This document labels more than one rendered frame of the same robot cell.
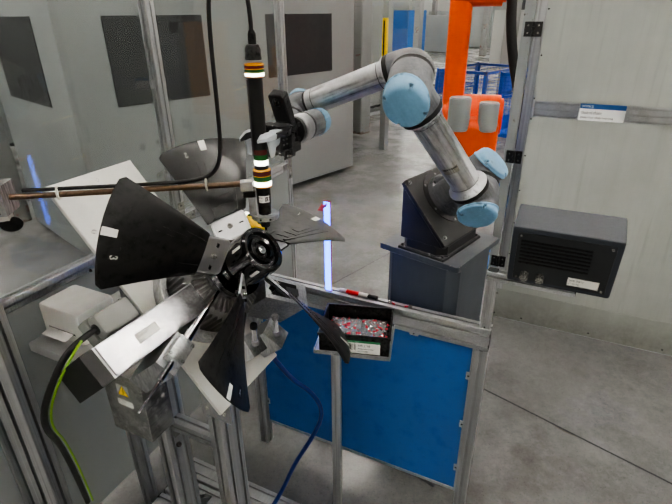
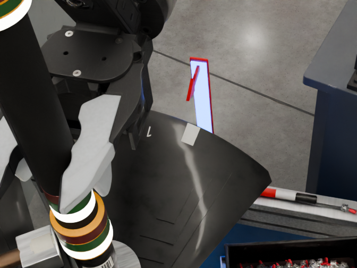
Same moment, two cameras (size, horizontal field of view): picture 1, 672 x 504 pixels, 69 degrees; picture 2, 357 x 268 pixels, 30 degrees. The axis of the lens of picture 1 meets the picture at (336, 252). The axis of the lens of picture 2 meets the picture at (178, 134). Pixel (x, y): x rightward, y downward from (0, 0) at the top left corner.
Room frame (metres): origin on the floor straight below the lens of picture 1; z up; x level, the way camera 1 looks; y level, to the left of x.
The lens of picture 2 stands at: (0.88, 0.11, 1.83)
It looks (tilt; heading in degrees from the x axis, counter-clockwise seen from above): 53 degrees down; 356
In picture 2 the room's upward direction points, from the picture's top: 8 degrees counter-clockwise
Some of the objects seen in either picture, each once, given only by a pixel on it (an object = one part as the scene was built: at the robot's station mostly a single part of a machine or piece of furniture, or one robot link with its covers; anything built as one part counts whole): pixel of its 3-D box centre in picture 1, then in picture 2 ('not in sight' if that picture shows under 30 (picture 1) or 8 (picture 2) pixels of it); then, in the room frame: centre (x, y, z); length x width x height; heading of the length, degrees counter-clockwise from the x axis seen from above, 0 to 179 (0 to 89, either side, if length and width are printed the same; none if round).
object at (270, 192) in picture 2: (358, 293); (274, 193); (1.44, -0.07, 0.87); 0.14 x 0.01 x 0.01; 65
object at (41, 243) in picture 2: not in sight; (44, 247); (1.16, 0.21, 1.35); 0.02 x 0.02 x 0.02; 9
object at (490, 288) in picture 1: (489, 298); not in sight; (1.26, -0.46, 0.96); 0.03 x 0.03 x 0.20; 64
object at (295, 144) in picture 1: (283, 137); (107, 59); (1.26, 0.13, 1.44); 0.12 x 0.08 x 0.09; 154
